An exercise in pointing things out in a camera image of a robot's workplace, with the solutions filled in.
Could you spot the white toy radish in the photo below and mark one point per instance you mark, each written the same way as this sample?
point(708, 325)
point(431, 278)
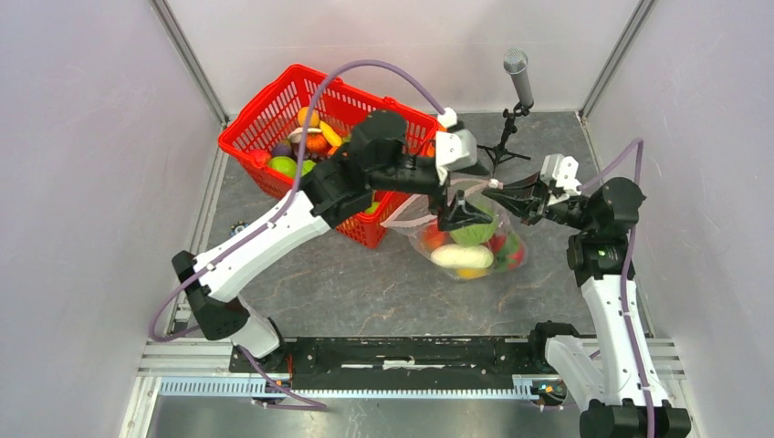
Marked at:
point(455, 256)

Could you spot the aluminium frame rail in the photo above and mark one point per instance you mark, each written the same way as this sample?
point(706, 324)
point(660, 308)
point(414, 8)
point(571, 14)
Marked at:
point(205, 388)

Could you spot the clear zip top bag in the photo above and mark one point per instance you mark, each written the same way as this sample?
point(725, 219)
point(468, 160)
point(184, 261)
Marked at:
point(412, 216)

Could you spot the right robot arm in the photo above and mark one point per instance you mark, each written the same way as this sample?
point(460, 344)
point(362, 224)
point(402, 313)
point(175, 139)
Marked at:
point(622, 396)

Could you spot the red toy apple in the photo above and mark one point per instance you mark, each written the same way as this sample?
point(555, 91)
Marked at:
point(496, 242)

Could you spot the orange red toy mango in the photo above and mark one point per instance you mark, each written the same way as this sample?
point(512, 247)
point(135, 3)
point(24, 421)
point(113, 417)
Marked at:
point(432, 238)

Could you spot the yellow toy lemon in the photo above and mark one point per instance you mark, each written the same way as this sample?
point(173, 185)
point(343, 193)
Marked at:
point(471, 273)

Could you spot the grey microphone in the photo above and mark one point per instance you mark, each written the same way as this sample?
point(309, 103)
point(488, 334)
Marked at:
point(515, 63)

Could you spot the orange toy pumpkin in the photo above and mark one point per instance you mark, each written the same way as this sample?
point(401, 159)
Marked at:
point(316, 143)

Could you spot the yellow toy banana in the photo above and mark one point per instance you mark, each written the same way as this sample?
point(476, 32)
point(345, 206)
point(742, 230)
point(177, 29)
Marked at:
point(331, 136)

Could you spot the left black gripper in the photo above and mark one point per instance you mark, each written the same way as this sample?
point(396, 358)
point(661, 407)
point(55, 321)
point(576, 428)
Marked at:
point(460, 213)

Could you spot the red toy strawberry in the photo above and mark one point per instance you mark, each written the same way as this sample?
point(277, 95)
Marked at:
point(260, 158)

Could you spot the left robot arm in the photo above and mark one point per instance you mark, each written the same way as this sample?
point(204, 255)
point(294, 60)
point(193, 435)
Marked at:
point(374, 159)

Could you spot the red plastic basket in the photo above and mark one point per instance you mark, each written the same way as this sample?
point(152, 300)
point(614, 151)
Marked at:
point(271, 115)

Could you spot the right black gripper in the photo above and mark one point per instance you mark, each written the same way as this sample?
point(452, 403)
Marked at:
point(528, 197)

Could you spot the small blue cartoon toy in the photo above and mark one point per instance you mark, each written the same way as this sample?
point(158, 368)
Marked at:
point(238, 227)

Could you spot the purple toy eggplant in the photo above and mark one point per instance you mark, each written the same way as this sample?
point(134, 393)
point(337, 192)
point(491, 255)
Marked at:
point(283, 149)

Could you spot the orange toy tangerine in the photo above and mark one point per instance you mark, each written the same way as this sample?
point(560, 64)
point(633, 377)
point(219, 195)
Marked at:
point(311, 116)

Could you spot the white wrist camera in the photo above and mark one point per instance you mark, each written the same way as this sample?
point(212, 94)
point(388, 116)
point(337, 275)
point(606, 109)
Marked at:
point(454, 146)
point(559, 173)

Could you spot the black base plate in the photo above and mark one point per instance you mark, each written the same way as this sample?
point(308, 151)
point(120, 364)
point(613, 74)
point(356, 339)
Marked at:
point(405, 363)

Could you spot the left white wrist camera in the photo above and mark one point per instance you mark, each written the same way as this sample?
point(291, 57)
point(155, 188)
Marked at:
point(454, 146)

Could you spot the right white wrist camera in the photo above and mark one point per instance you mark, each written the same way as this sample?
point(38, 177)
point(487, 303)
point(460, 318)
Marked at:
point(559, 173)

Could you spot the green toy cabbage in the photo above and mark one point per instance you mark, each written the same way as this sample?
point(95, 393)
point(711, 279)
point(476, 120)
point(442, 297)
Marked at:
point(474, 234)

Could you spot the black microphone tripod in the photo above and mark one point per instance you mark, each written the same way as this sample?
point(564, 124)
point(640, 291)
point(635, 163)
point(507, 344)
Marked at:
point(499, 153)

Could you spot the green toy apple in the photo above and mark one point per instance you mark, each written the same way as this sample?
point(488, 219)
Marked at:
point(284, 165)

